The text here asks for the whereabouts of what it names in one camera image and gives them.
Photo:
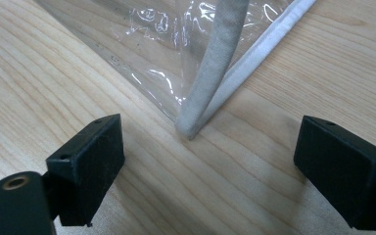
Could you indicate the clear plastic bag white trim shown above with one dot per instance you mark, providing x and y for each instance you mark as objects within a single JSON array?
[{"x": 215, "y": 65}]

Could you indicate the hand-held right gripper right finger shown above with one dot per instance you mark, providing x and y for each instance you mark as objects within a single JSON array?
[{"x": 349, "y": 176}]

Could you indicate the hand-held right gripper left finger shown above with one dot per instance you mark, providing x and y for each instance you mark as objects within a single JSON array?
[{"x": 86, "y": 169}]

